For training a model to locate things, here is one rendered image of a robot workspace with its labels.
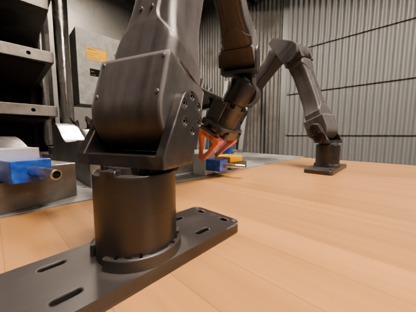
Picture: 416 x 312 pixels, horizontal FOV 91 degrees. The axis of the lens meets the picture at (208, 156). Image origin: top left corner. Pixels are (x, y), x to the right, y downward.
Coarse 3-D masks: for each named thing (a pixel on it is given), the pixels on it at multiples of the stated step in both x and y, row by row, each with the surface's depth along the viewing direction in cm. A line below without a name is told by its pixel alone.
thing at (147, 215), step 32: (96, 192) 14; (128, 192) 13; (160, 192) 14; (96, 224) 14; (128, 224) 14; (160, 224) 15; (192, 224) 21; (224, 224) 21; (64, 256) 15; (96, 256) 15; (128, 256) 14; (160, 256) 14; (192, 256) 17; (0, 288) 12; (32, 288) 12; (64, 288) 12; (96, 288) 12; (128, 288) 13
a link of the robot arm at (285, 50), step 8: (272, 40) 69; (280, 40) 66; (288, 40) 64; (272, 48) 69; (280, 48) 66; (288, 48) 64; (296, 48) 62; (272, 56) 71; (280, 56) 66; (288, 56) 64; (264, 64) 75; (272, 64) 72; (280, 64) 73; (264, 72) 75; (272, 72) 75; (256, 80) 79; (264, 80) 78
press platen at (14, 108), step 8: (0, 104) 85; (8, 104) 87; (16, 104) 89; (24, 104) 91; (32, 104) 93; (0, 112) 86; (8, 112) 87; (16, 112) 89; (24, 112) 91; (32, 112) 93; (40, 112) 95; (48, 112) 97; (56, 112) 99
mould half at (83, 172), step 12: (60, 132) 56; (72, 132) 58; (60, 144) 56; (72, 144) 46; (60, 156) 58; (72, 156) 47; (84, 168) 41; (96, 168) 39; (180, 168) 53; (192, 168) 56; (84, 180) 41
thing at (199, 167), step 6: (198, 156) 51; (210, 156) 52; (198, 162) 51; (204, 162) 50; (210, 162) 49; (216, 162) 48; (222, 162) 49; (198, 168) 51; (204, 168) 50; (210, 168) 50; (216, 168) 49; (222, 168) 49; (240, 168) 47; (198, 174) 51; (204, 174) 50
